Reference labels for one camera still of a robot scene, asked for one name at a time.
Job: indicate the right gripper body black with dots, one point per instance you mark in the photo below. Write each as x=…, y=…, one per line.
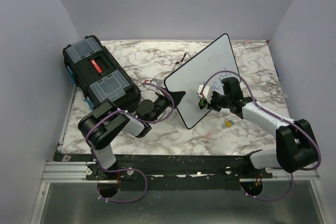
x=217, y=102

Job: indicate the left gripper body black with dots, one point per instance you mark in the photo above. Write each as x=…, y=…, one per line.
x=161, y=104

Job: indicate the green black whiteboard eraser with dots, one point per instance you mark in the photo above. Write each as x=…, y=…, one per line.
x=202, y=104

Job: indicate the white whiteboard black frame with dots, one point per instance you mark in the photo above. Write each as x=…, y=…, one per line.
x=210, y=66

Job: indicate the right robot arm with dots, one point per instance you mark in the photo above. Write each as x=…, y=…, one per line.
x=296, y=146

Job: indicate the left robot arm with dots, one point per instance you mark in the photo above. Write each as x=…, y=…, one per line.
x=104, y=124

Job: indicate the yellow grey small connector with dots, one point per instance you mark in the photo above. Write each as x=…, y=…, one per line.
x=227, y=124

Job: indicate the black plastic toolbox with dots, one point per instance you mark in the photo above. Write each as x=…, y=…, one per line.
x=100, y=77

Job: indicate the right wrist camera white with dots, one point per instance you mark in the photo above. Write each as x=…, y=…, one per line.
x=205, y=92

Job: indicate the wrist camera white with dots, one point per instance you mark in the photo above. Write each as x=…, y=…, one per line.
x=205, y=92
x=155, y=83

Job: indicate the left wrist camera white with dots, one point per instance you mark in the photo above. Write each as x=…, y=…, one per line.
x=155, y=83

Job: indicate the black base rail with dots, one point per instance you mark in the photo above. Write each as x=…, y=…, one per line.
x=173, y=172

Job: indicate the aluminium extrusion frame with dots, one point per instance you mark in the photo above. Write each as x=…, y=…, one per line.
x=67, y=167

